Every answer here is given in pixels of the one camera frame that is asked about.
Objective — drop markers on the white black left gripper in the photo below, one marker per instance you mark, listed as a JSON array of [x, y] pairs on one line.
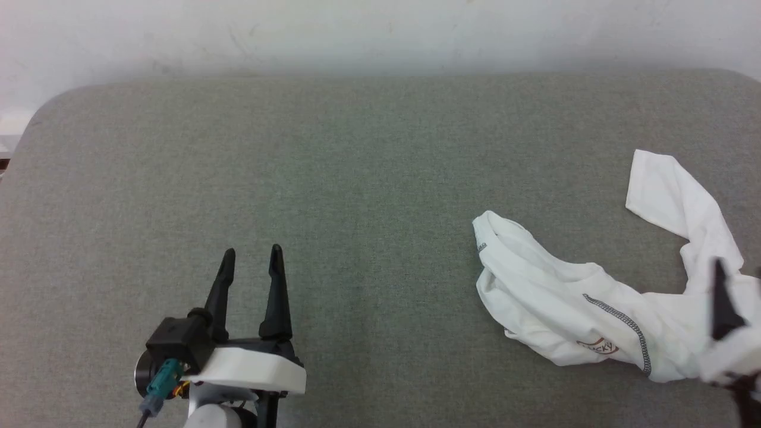
[[250, 368]]

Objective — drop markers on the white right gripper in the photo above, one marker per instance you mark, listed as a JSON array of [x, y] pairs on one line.
[[734, 356]]

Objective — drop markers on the white long-sleeve garment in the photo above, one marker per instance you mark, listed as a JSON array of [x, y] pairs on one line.
[[535, 285]]

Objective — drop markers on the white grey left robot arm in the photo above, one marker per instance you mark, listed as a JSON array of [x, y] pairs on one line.
[[211, 417]]

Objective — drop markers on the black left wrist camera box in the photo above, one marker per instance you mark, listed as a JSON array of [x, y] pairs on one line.
[[178, 342]]

